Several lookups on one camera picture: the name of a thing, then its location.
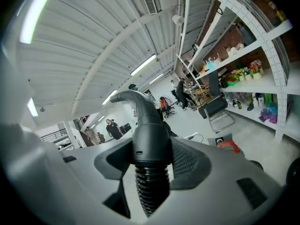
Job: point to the wooden chair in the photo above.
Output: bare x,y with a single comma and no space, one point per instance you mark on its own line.
201,95

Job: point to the black cantilever chair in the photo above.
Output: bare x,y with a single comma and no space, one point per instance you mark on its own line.
215,104

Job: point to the red and teal vacuum cleaner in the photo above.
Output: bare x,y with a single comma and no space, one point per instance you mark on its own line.
226,146

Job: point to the staircase with black railing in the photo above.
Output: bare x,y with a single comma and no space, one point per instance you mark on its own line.
61,135

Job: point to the purple and blue plastic bags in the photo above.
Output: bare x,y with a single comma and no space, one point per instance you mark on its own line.
268,114

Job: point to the dark gray jug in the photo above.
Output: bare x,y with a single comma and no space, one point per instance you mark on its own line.
247,35

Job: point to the green plastic box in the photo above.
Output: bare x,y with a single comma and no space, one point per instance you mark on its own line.
230,82

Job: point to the teal plastic toy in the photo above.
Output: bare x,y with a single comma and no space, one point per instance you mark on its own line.
209,64

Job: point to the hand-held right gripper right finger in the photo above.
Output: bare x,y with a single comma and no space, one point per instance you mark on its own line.
222,172

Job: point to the white metal shelving unit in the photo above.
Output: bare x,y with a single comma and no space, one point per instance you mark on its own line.
257,83

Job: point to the row of potted artificial flowers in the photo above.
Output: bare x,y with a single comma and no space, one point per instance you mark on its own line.
248,72

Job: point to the white paper roll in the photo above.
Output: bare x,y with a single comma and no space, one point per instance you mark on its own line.
177,19

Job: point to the orange office chair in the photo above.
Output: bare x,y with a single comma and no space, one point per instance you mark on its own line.
165,104

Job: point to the ceiling tube light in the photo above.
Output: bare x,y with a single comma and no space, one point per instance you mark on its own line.
35,13
156,78
143,64

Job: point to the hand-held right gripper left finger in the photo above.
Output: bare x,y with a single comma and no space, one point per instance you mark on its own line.
82,172

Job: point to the black equipment case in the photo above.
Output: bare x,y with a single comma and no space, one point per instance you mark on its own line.
126,128

